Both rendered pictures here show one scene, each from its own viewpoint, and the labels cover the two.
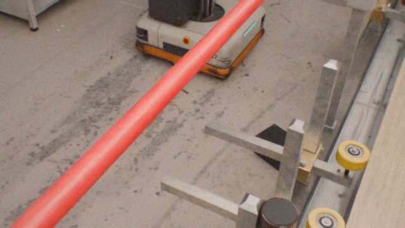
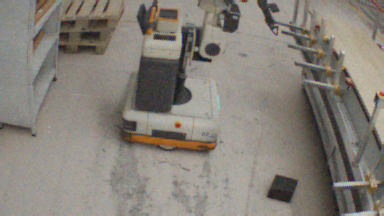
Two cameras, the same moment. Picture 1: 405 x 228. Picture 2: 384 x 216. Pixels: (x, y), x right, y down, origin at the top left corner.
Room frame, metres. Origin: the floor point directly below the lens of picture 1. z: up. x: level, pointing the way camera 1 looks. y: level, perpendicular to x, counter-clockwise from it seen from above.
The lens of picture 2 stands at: (0.19, 1.43, 2.13)
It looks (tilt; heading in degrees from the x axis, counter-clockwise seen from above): 34 degrees down; 328
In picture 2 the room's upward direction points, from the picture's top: 10 degrees clockwise
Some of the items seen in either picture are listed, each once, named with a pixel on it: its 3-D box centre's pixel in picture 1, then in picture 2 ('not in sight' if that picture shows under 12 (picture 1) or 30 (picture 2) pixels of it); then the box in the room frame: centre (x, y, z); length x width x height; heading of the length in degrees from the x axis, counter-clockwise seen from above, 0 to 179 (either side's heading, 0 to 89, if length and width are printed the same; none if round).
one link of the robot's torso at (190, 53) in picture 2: not in sight; (203, 43); (2.72, -0.15, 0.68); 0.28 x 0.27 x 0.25; 154
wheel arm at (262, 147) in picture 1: (275, 152); (361, 185); (0.95, -0.21, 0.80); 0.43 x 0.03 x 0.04; 64
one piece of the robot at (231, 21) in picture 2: not in sight; (228, 12); (2.61, -0.24, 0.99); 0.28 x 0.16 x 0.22; 154
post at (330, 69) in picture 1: (314, 135); (374, 170); (0.95, -0.31, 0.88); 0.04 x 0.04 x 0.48; 64
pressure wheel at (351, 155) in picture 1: (348, 164); not in sight; (0.86, -0.39, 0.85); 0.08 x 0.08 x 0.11
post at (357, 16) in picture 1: (342, 71); (367, 136); (1.18, -0.42, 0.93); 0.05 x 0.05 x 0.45; 64
